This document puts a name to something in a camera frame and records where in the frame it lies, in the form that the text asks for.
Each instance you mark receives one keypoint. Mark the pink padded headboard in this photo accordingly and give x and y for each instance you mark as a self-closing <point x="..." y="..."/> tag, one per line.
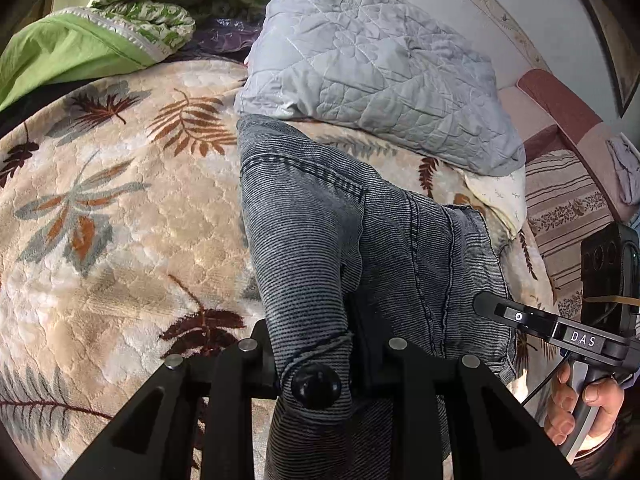
<point x="560" y="105"/>

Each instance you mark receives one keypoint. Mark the person's right hand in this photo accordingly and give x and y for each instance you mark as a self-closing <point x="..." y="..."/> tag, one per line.
<point x="605" y="400"/>

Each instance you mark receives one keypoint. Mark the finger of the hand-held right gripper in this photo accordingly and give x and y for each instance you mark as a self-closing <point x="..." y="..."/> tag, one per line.
<point x="515" y="316"/>

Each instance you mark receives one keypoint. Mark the grey quilted pillow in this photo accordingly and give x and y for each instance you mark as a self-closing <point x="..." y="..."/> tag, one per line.
<point x="375" y="60"/>

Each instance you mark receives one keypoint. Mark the small grey cloth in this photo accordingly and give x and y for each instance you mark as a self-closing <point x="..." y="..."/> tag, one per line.
<point x="625" y="170"/>

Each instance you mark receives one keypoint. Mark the grey denim jeans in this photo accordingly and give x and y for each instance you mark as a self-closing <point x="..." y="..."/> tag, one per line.
<point x="310" y="220"/>

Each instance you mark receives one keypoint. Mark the dark framed wall picture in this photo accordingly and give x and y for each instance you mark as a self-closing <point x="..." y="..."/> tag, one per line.
<point x="617" y="50"/>

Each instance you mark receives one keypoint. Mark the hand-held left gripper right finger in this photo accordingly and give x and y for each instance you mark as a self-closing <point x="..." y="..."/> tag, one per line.
<point x="400" y="370"/>

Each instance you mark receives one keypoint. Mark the cream leaf-print blanket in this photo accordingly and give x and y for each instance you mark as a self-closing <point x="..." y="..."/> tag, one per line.
<point x="125" y="260"/>

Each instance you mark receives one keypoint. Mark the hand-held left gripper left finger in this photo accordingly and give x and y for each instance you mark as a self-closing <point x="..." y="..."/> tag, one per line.
<point x="240" y="375"/>

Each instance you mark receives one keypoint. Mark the striped patterned cushion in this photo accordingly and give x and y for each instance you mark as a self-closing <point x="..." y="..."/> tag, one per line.
<point x="560" y="195"/>

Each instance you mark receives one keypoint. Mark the green patterned quilt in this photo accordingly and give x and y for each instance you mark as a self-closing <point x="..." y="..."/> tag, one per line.
<point x="65" y="50"/>

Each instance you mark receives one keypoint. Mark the person's right forearm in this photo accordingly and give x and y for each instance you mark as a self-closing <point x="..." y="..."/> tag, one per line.
<point x="612" y="455"/>

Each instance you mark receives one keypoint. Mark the purple cloth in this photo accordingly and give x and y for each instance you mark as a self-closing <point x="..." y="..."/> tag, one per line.
<point x="220" y="37"/>

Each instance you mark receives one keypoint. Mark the cream pillow with small print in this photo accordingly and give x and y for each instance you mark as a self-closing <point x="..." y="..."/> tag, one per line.
<point x="505" y="195"/>

